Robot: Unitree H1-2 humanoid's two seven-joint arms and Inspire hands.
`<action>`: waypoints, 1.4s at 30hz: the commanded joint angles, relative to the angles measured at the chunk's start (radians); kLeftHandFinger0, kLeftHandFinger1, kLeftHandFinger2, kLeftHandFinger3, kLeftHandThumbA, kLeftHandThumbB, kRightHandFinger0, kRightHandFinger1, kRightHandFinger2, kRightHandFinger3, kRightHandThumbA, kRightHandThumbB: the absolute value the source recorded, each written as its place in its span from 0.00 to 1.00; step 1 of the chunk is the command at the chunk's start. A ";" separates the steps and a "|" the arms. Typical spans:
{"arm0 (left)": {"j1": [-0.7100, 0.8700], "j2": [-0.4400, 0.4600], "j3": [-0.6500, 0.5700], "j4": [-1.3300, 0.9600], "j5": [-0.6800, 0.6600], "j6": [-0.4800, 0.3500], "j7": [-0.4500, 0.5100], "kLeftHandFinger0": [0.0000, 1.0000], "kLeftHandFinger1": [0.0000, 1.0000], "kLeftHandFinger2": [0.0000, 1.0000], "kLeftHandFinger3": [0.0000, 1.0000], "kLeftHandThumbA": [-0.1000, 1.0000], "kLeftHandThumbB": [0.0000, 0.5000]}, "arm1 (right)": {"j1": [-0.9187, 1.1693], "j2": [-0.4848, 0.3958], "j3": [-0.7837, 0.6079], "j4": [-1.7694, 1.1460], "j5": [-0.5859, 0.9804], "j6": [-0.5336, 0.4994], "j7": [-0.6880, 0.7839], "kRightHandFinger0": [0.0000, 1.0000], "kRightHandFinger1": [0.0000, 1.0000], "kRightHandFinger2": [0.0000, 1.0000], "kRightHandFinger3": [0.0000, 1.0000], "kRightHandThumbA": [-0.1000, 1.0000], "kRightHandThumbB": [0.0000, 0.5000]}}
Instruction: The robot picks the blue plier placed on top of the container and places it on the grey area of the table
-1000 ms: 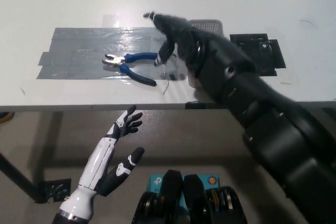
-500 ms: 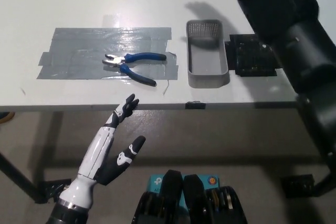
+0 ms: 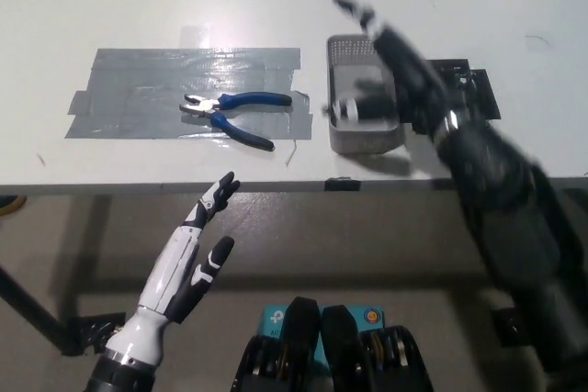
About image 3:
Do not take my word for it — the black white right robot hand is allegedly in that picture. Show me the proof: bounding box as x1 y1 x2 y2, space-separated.
330 0 461 141

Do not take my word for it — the teal cardboard box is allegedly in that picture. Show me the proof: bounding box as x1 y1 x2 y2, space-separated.
260 304 388 365

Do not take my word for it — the blue handled plier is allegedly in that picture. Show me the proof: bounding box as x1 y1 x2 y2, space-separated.
178 92 294 152

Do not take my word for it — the grey perforated plastic basket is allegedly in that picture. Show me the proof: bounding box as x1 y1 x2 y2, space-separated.
325 33 406 155

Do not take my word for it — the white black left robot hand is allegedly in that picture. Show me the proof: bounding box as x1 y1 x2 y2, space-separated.
136 171 243 325

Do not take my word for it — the yellow black round object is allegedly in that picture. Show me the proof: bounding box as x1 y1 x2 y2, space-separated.
0 195 28 219

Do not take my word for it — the black metal table leg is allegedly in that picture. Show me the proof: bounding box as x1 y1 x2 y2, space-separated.
0 265 73 356

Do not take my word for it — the grey duct tape patch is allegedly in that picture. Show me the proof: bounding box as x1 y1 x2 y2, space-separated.
63 47 314 140

